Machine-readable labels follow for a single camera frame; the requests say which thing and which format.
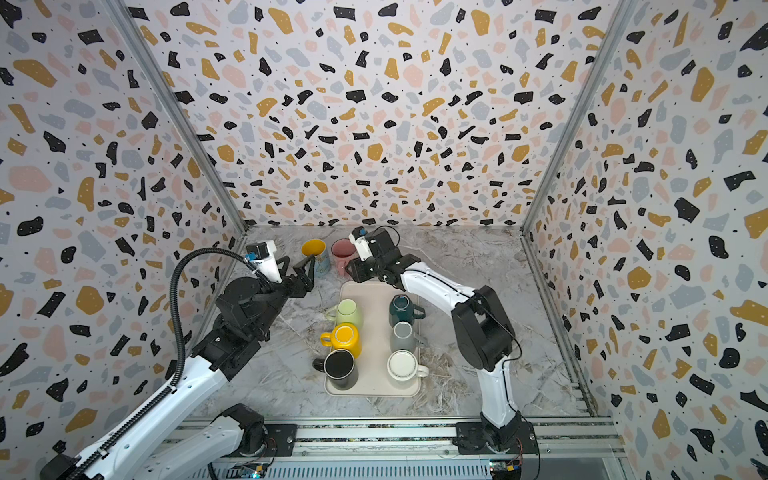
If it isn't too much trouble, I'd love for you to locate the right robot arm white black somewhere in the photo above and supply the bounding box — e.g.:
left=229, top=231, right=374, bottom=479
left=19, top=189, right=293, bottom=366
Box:
left=345, top=226, right=523, bottom=453

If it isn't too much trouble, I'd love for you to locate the black mug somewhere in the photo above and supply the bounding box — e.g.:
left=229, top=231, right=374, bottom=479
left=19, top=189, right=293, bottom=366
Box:
left=312, top=349, right=359, bottom=390

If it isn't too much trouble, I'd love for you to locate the white mug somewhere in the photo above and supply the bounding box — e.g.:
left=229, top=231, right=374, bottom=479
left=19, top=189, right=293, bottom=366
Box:
left=386, top=350, right=430, bottom=385

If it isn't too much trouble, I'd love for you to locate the light green mug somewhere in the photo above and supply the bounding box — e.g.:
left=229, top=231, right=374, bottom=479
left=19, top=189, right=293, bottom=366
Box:
left=325, top=299, right=364, bottom=330

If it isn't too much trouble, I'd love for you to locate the aluminium corner post right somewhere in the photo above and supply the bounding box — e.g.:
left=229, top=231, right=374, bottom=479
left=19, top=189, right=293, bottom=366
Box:
left=521, top=0, right=637, bottom=237

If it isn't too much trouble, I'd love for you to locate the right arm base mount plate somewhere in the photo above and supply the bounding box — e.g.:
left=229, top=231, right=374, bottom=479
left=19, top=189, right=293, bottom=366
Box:
left=453, top=420, right=538, bottom=456

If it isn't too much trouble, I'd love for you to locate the grey mug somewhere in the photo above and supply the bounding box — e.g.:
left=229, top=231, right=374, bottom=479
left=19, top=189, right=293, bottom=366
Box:
left=390, top=321, right=418, bottom=353

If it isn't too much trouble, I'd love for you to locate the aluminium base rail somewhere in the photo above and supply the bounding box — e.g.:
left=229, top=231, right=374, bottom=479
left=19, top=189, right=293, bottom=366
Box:
left=116, top=416, right=628, bottom=480

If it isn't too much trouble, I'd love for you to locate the beige rectangular tray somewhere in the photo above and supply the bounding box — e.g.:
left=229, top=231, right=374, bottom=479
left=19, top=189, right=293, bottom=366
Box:
left=325, top=280, right=421, bottom=398

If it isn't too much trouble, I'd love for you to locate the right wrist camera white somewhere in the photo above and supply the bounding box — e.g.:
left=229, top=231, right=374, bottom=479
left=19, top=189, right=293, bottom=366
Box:
left=349, top=226, right=372, bottom=261

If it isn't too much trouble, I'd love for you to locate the aluminium corner post left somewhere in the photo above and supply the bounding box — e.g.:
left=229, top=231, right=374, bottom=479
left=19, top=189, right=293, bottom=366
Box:
left=102, top=1, right=247, bottom=237

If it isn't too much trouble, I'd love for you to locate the pink patterned mug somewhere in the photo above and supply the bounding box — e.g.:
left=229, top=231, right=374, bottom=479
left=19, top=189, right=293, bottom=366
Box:
left=331, top=239, right=357, bottom=279

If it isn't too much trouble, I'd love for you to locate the blue butterfly mug yellow inside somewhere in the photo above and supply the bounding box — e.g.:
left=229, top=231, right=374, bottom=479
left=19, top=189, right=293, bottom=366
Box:
left=301, top=239, right=331, bottom=277

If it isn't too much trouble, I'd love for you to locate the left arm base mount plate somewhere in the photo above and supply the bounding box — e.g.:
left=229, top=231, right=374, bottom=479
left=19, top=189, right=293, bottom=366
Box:
left=224, top=423, right=298, bottom=461

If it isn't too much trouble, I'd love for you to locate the dark green mug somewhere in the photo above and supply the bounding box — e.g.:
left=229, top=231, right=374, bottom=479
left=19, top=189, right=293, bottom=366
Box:
left=389, top=295, right=426, bottom=327

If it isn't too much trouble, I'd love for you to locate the aluminium corner post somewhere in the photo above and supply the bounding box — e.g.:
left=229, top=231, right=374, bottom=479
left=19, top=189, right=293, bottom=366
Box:
left=521, top=0, right=637, bottom=237
left=102, top=1, right=247, bottom=237

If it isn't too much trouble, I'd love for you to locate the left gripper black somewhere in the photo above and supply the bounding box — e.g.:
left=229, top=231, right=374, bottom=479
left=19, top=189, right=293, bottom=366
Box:
left=250, top=253, right=313, bottom=340

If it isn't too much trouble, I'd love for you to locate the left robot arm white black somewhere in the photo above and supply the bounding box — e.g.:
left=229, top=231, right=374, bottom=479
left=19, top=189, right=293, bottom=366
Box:
left=40, top=243, right=315, bottom=479

